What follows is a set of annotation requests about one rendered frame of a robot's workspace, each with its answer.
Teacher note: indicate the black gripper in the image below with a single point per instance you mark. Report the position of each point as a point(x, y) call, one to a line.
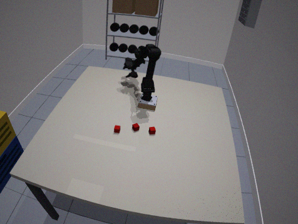
point(133, 74)

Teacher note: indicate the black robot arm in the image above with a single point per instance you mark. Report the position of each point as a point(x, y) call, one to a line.
point(153, 54)

